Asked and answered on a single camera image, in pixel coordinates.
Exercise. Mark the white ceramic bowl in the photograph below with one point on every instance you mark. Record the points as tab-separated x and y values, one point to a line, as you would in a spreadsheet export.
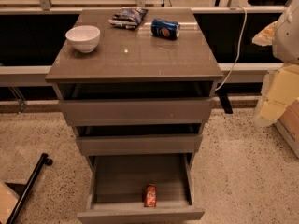
84	38

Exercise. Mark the blue pepsi can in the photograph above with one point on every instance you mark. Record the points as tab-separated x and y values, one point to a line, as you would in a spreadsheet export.
165	29

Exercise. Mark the grey drawer cabinet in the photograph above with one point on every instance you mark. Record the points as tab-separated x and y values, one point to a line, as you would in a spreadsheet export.
127	56

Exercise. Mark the cardboard box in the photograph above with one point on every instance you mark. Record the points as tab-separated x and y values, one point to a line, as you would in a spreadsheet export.
288	126

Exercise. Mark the red coke can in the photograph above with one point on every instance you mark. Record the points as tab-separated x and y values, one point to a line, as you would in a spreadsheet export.
150	196

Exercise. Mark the grey middle drawer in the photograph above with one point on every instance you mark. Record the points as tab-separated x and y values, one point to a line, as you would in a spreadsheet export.
140	139

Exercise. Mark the grey window rail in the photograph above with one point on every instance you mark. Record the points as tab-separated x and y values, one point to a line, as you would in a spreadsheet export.
32	76

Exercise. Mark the grey open bottom drawer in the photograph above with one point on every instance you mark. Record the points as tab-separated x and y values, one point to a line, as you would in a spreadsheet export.
117	190

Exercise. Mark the grey top drawer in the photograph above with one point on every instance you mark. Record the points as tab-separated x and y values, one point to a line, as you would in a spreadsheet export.
95	104

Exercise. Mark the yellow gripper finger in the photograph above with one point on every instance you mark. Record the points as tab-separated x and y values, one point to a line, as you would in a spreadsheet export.
279	90
265	36

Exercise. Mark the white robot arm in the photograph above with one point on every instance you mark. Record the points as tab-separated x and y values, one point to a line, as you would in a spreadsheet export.
283	36

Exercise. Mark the black metal bar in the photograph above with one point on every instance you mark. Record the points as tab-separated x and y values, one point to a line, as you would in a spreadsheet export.
22	191

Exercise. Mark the blue chip bag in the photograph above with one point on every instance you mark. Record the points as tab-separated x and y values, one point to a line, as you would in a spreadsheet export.
128	18

